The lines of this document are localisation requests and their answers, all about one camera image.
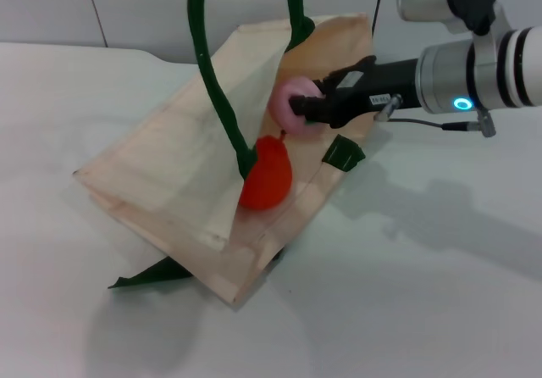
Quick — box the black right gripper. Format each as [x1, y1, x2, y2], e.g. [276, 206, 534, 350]
[288, 54, 423, 130]

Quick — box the pink toy peach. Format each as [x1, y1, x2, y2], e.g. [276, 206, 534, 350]
[267, 76, 325, 138]

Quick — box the orange toy fruit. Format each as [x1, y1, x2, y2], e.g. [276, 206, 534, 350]
[238, 129, 294, 212]

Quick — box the white handbag with green handles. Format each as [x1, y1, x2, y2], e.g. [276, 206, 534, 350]
[71, 0, 376, 305]

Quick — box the right arm cable with plugs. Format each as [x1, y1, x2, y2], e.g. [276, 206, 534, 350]
[373, 93, 498, 139]

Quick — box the thin dark hanging cable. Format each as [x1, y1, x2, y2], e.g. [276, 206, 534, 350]
[371, 0, 389, 32]

